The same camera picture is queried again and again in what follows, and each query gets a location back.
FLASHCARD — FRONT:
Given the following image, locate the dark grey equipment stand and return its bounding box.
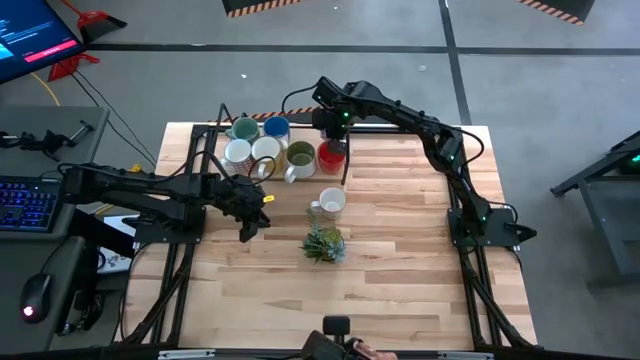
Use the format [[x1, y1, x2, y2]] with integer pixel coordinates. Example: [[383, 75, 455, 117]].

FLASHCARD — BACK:
[[549, 128, 640, 294]]

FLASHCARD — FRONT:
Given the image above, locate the red black dustpan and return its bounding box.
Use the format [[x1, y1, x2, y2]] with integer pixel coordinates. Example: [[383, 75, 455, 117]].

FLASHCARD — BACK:
[[59, 0, 128, 44]]

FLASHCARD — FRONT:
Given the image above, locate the yellow mug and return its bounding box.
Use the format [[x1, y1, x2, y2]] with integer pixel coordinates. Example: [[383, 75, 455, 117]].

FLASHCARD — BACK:
[[249, 135, 289, 179]]

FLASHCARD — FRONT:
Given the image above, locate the red mug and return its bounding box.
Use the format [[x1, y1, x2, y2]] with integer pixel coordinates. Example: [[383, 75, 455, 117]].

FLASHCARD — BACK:
[[317, 141, 347, 176]]

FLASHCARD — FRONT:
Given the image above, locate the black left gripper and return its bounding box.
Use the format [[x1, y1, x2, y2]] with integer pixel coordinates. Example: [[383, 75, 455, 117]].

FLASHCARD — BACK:
[[212, 173, 274, 228]]

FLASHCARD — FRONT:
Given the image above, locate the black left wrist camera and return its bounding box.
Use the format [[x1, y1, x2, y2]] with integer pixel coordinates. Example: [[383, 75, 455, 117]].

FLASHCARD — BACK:
[[238, 220, 261, 245]]

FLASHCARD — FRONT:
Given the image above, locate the black backlit keyboard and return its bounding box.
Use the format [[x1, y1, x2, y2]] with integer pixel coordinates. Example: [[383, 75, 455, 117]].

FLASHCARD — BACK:
[[0, 174, 65, 234]]

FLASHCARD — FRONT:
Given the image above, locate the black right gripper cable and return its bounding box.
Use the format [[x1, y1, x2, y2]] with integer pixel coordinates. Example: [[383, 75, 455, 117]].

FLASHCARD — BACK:
[[280, 84, 486, 166]]

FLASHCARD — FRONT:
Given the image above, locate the white printed bag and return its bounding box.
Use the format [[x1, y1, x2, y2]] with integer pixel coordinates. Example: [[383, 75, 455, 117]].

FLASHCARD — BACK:
[[97, 214, 139, 275]]

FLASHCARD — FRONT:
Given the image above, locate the black floor cable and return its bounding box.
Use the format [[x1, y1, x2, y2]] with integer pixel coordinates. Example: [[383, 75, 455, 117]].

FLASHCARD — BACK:
[[69, 69, 159, 169]]

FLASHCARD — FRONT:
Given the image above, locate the succulent in black pot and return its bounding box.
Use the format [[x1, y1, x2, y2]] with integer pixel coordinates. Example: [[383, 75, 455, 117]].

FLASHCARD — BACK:
[[298, 224, 347, 265]]

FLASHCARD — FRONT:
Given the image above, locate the black computer mouse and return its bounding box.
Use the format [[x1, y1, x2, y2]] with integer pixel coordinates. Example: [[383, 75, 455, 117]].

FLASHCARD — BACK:
[[18, 272, 53, 325]]

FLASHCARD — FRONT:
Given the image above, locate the white mug green inside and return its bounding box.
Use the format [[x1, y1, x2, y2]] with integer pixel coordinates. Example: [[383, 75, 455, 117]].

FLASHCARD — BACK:
[[283, 140, 319, 185]]

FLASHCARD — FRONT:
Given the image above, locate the black camera with mount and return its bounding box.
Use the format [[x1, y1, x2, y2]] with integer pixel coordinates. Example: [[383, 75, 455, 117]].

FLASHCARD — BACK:
[[299, 314, 364, 360]]

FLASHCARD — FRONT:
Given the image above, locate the person's hand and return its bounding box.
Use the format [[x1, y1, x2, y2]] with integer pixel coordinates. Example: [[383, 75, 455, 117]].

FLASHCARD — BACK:
[[352, 340, 399, 360]]

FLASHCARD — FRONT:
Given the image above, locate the grey desk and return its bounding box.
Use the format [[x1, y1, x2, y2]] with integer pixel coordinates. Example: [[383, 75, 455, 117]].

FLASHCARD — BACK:
[[0, 104, 111, 354]]

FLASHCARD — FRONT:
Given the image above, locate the white patterned mug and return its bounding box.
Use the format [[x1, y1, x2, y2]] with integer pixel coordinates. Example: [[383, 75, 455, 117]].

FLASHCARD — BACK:
[[308, 186, 348, 221]]

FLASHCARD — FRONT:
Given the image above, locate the computer monitor screen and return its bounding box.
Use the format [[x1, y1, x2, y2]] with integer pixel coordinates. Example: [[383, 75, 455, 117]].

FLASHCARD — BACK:
[[0, 0, 85, 85]]

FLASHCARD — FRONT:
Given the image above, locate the grey metal bracket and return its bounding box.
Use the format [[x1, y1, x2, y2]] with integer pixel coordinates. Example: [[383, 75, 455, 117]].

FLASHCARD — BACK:
[[157, 348, 217, 360], [437, 350, 495, 360]]

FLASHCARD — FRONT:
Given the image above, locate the red plastic stand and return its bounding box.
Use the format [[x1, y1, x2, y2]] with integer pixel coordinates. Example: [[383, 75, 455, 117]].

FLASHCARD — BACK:
[[47, 52, 101, 83]]

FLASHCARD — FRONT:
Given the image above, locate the mint green mug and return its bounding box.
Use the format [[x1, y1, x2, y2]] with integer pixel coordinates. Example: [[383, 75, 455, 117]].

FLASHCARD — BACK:
[[224, 117, 261, 144]]

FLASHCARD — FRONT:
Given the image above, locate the black hazard striped mat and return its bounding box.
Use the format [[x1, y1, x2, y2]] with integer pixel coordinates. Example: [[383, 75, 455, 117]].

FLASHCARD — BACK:
[[219, 98, 390, 125], [516, 0, 597, 27], [221, 0, 307, 19]]

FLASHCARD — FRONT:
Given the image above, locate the yellow extension cable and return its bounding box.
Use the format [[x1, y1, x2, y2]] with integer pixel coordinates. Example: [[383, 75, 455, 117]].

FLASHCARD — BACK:
[[29, 71, 146, 216]]

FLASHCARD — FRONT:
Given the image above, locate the black aluminium table frame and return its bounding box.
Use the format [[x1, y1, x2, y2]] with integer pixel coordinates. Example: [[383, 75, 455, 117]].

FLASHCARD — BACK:
[[117, 102, 539, 351]]

